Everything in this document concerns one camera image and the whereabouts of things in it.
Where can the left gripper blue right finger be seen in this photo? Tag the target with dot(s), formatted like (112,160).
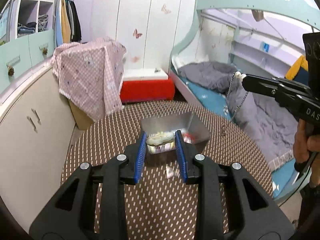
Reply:
(180,153)

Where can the hanging clothes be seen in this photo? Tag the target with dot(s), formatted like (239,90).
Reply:
(66,23)

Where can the brown polka dot tablecloth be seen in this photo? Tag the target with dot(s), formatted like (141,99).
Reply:
(159,207)

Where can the mint green bunk bed frame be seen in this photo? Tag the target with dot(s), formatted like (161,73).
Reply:
(258,37)

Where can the white wardrobe doors with butterflies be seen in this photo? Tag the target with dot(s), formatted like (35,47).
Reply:
(148,29)

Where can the mint drawer unit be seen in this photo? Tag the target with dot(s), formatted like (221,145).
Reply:
(20,55)

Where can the grey duvet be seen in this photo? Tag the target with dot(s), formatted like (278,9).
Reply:
(272,127)

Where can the teal bed sheet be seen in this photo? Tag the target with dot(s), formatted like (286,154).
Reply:
(285,180)

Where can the person's right hand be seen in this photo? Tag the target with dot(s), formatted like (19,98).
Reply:
(303,144)

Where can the red storage ottoman white top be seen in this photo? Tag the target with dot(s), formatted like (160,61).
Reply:
(141,85)

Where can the beige low cabinet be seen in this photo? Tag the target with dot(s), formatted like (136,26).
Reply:
(35,134)

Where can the silver metal tin box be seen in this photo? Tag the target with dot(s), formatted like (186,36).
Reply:
(189,124)

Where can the yellow blue pillow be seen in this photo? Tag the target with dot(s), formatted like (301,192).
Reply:
(298,72)

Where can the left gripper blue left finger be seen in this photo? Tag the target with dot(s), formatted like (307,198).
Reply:
(139,153)

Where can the cardboard box under cloth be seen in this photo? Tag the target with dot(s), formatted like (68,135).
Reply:
(82,120)

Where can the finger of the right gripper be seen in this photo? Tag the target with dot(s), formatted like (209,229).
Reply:
(260,78)
(258,86)

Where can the pink checkered bear cloth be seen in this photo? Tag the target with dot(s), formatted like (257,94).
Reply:
(90,75)

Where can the lilac open shelf wardrobe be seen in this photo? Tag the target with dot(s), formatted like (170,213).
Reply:
(26,11)

